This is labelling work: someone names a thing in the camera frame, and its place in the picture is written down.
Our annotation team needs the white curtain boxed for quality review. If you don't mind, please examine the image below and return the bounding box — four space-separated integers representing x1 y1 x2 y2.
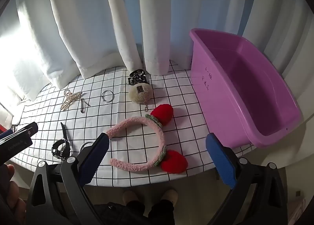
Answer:
0 0 314 127

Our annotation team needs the black studded bracelet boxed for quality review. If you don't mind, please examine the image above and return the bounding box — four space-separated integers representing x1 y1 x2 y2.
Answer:
51 139 72 160

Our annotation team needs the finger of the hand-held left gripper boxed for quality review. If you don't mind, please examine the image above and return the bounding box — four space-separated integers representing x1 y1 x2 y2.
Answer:
0 122 38 145

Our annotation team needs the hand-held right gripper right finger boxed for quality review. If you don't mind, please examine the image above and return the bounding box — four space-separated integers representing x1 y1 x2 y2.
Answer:
205 133 288 225

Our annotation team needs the purple plastic basin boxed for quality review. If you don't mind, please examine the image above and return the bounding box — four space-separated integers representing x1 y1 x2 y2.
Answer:
189 28 303 149

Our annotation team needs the person's left hand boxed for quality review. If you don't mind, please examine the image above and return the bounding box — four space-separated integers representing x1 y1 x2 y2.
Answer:
0 163 26 218

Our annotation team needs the thin silver hoop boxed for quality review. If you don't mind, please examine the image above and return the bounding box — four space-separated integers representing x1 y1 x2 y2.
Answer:
81 141 95 153

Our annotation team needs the pink strawberry plush headband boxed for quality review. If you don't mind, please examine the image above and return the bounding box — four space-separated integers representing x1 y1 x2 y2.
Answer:
103 104 189 174

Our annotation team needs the brown metal hair clip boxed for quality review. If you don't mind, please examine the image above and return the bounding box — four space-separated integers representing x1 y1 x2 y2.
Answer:
79 97 91 114

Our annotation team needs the gold pearl claw clip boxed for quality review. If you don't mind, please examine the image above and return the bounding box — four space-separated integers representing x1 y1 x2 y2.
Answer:
59 89 82 111

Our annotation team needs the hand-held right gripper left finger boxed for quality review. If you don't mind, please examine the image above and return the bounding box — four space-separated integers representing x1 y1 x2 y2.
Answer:
25 133 111 225

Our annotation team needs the silver crystal bangle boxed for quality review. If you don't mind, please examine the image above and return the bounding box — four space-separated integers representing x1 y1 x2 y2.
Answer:
101 90 115 103

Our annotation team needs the beige plush pom keychain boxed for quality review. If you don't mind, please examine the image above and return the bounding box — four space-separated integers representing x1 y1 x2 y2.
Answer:
129 83 153 112

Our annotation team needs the black cloud print ribbon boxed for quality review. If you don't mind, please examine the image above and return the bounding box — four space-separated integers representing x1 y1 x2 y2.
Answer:
127 69 149 86

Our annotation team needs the beige slipper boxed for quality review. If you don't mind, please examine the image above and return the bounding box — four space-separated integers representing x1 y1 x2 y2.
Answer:
123 190 140 207
161 189 178 206

